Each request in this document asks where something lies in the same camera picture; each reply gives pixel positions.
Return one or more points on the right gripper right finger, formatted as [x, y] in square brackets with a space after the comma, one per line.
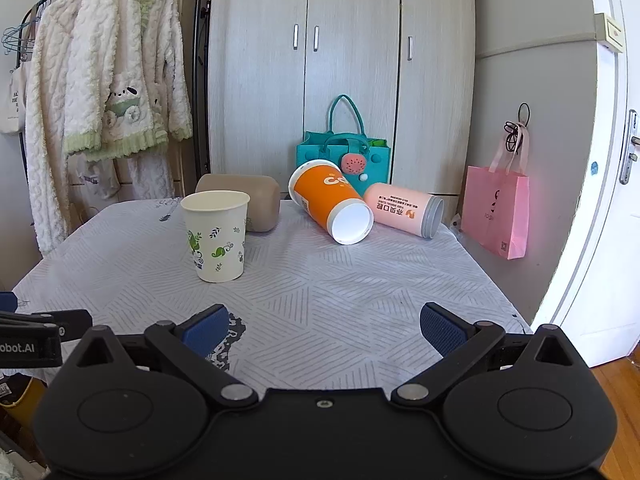
[462, 346]

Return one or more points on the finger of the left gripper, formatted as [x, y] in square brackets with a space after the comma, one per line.
[8, 302]
[72, 324]

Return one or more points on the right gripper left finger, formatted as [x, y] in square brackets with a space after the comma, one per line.
[182, 349]

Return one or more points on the white paper cup green print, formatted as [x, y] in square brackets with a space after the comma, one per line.
[216, 227]

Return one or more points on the pink cylindrical cup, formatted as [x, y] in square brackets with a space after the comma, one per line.
[413, 212]

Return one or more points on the beige cylindrical cup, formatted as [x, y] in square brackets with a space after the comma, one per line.
[263, 210]

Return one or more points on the orange paper cup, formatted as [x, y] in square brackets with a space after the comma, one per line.
[320, 188]

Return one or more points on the white patterned tablecloth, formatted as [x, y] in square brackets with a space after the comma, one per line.
[306, 313]

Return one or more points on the pink paper gift bag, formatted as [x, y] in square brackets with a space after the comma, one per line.
[495, 211]

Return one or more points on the white fluffy robe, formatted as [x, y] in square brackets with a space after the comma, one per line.
[46, 161]

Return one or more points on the white door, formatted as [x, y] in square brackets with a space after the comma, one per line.
[594, 292]

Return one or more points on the white canvas tote bag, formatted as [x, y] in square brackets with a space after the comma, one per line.
[13, 102]

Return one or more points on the teal tote bag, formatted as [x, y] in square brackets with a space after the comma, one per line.
[363, 160]

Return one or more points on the white green fluffy pajama top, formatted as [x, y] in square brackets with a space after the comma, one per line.
[125, 85]

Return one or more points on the grey wooden wardrobe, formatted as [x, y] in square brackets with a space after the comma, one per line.
[402, 69]

